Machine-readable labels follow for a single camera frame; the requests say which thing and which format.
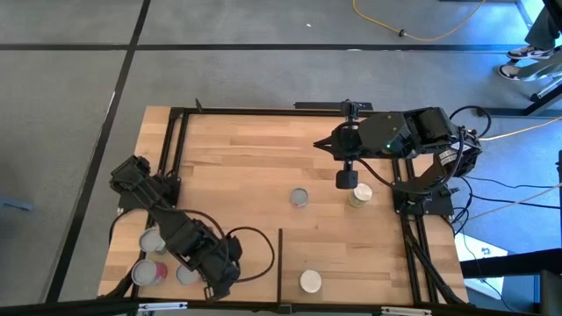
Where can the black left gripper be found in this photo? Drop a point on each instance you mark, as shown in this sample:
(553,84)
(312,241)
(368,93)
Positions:
(206,259)

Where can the grey green label tin can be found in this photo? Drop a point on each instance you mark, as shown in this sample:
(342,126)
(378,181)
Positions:
(149,240)

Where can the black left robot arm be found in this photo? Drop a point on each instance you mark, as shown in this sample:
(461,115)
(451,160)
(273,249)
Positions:
(140,184)

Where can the black stand base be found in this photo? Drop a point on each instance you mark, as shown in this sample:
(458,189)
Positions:
(505,112)

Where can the black flat bar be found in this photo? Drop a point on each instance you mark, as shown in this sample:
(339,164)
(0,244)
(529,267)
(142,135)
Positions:
(316,105)

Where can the orange patterned tin can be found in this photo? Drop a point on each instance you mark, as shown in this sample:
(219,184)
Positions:
(186,275)

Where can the red label tin can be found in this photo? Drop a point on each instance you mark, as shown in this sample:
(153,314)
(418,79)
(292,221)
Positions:
(145,272)

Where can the black table clamp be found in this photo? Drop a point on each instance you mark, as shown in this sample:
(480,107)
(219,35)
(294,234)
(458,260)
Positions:
(349,105)
(198,105)

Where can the person's shoe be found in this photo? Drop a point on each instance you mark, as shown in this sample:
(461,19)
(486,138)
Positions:
(529,52)
(511,72)

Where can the black floor beam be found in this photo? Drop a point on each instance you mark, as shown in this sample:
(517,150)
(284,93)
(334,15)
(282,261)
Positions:
(518,263)

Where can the grey box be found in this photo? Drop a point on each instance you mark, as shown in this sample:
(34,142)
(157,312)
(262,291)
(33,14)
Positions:
(551,294)

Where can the black front frame beam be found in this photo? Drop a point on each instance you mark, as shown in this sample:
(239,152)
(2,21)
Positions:
(88,306)

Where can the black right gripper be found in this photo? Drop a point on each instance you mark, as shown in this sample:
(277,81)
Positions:
(382,134)

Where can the white sheet blue print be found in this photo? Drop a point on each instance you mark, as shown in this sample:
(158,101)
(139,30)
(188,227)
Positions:
(476,246)

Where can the short salmon print tin can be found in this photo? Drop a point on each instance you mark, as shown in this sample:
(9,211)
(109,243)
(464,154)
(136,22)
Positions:
(299,197)

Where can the silver metal bracket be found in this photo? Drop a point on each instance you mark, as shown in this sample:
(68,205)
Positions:
(406,310)
(162,306)

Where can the white lid jar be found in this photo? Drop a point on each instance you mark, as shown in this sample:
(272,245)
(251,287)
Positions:
(361,193)

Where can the blue cherry print tin can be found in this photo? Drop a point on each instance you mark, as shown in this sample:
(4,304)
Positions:
(310,281)

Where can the person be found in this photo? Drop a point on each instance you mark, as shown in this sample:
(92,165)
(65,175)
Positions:
(544,26)

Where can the black aluminium table frame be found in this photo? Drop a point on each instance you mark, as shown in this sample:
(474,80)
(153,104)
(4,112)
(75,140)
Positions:
(263,112)

